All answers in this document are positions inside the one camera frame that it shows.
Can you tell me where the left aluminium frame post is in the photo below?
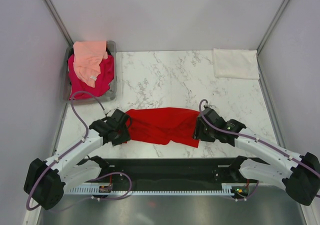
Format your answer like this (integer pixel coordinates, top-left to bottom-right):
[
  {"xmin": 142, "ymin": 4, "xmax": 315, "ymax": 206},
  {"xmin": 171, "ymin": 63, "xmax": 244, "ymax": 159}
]
[{"xmin": 43, "ymin": 0, "xmax": 73, "ymax": 46}]

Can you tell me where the white slotted cable duct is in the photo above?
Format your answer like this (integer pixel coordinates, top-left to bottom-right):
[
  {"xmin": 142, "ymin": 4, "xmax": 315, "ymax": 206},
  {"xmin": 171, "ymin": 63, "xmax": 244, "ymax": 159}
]
[{"xmin": 66, "ymin": 183, "xmax": 249, "ymax": 196}]

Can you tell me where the red t shirt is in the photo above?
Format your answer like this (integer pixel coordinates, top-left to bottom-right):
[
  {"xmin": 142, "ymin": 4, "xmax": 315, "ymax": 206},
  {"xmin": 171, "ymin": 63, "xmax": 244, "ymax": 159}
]
[{"xmin": 126, "ymin": 107, "xmax": 200, "ymax": 148}]

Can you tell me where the folded white t shirt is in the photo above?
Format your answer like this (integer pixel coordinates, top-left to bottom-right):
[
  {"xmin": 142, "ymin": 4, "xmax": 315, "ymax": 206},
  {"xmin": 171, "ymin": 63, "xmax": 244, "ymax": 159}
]
[{"xmin": 212, "ymin": 48, "xmax": 260, "ymax": 81}]

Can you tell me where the aluminium frame post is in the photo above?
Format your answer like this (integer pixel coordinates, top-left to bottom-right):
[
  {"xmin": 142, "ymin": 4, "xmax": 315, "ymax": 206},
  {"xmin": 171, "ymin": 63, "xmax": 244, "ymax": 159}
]
[
  {"xmin": 256, "ymin": 0, "xmax": 301, "ymax": 56},
  {"xmin": 43, "ymin": 0, "xmax": 73, "ymax": 46}
]

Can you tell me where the peach t shirt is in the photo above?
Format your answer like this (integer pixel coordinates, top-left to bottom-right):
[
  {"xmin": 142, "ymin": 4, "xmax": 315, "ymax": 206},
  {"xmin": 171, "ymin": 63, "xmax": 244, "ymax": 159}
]
[{"xmin": 73, "ymin": 40, "xmax": 108, "ymax": 88}]

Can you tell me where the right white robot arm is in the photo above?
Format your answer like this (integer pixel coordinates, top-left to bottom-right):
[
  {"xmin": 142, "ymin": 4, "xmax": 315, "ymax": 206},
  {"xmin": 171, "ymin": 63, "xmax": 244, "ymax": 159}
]
[{"xmin": 194, "ymin": 105, "xmax": 320, "ymax": 206}]

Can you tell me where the grey plastic bin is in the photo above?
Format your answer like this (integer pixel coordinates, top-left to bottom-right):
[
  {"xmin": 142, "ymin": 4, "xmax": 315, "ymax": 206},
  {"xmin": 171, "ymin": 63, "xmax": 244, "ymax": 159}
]
[{"xmin": 59, "ymin": 40, "xmax": 117, "ymax": 104}]

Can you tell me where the right aluminium frame post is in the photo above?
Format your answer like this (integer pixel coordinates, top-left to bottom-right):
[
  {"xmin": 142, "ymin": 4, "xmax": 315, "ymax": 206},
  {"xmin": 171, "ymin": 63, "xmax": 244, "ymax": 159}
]
[{"xmin": 256, "ymin": 0, "xmax": 301, "ymax": 56}]

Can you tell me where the magenta t shirt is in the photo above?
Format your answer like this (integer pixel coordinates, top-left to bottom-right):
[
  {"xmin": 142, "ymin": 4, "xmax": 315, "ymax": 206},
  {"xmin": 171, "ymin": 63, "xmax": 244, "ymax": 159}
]
[{"xmin": 67, "ymin": 54, "xmax": 115, "ymax": 99}]

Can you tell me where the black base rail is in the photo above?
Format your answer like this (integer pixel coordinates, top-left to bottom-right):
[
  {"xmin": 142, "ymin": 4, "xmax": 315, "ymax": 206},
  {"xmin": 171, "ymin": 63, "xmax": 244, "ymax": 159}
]
[{"xmin": 98, "ymin": 157, "xmax": 255, "ymax": 191}]

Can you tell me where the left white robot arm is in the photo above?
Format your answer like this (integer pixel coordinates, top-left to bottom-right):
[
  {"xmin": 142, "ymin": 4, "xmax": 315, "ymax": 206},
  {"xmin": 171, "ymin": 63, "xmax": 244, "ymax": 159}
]
[{"xmin": 23, "ymin": 109, "xmax": 132, "ymax": 211}]

